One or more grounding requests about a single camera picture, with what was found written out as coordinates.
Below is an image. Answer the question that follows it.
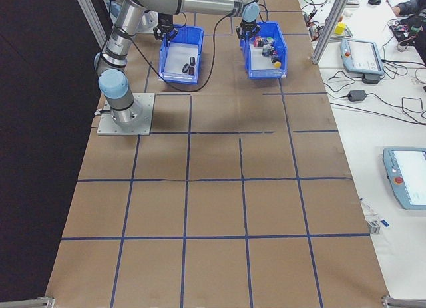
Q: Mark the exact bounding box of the black frame cover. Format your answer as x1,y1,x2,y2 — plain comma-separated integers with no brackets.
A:
0,0,111,304

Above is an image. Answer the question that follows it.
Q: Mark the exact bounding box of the black adapter mains cable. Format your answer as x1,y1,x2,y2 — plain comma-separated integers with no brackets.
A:
323,69,357,100

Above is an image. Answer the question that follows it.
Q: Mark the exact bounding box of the white pen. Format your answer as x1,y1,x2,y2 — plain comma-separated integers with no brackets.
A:
359,198,381,220

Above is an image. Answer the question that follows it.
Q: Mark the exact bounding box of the white square base plate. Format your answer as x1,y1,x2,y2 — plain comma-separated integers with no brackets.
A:
96,92,156,136
137,9,160,35

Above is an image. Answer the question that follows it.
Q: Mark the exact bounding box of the grey blue teach pendant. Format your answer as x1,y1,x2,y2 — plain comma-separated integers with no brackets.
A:
381,146,426,211
339,37,384,77

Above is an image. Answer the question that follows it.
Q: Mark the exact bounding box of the aluminium profile post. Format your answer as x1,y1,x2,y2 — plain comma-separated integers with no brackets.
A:
310,0,354,66

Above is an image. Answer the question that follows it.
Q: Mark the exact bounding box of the blue plastic switch bin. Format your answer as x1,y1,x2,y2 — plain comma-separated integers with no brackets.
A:
240,20,288,80

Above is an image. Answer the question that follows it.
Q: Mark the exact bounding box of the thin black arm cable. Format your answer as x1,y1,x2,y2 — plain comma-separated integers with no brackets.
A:
132,1,270,92

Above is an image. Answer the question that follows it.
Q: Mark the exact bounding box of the black tangled pendant cable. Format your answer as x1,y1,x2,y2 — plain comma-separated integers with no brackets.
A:
380,47,426,86

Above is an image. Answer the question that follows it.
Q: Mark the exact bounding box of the white side table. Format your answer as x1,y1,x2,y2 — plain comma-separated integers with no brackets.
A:
294,0,426,308

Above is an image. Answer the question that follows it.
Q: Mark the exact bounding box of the blue plastic capacitor bin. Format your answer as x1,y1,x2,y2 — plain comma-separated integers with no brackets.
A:
158,25,205,85

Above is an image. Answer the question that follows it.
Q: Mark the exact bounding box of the black adapter output cable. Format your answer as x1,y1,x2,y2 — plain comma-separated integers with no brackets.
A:
327,92,426,125

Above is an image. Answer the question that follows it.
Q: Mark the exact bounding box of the black electronics with coloured wires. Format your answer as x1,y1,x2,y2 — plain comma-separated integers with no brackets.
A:
387,17,422,53

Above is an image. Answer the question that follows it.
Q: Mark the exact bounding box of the dark sleeved person forearm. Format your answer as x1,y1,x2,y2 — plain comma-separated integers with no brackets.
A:
397,0,426,17

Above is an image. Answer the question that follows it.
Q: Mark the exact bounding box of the aluminium frame bar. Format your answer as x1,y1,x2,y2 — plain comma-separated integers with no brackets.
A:
71,0,106,48

